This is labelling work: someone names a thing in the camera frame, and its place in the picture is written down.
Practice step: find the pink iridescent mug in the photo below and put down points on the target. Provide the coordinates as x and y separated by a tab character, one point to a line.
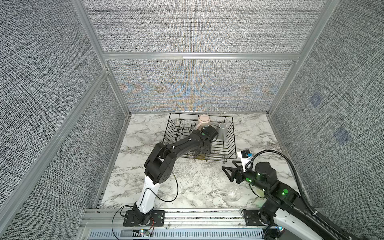
203	121

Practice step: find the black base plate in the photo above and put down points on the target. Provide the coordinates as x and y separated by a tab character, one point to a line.
137	219
252	217

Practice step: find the black wire dish rack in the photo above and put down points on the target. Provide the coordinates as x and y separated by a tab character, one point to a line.
181	125

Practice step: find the aluminium front rail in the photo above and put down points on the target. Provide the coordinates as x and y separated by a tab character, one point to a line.
173	219

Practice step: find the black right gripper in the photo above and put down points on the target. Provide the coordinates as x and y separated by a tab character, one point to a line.
239	170

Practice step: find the clear glass cup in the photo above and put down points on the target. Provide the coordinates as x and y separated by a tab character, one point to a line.
233	194

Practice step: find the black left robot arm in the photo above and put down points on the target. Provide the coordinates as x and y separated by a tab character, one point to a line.
160	163

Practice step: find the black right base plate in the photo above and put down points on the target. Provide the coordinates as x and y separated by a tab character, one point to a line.
252	217

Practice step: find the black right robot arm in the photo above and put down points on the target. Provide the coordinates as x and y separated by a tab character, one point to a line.
285	207

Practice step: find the white vented grille strip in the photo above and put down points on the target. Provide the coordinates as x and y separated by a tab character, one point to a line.
179	234

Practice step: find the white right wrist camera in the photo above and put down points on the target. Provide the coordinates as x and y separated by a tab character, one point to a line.
246	158

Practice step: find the grey ceramic mug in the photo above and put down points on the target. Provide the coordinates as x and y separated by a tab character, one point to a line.
222	131

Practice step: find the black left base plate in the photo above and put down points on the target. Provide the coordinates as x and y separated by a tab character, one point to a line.
137	219

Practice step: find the amber glass cup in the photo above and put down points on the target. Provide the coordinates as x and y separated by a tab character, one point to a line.
201	156

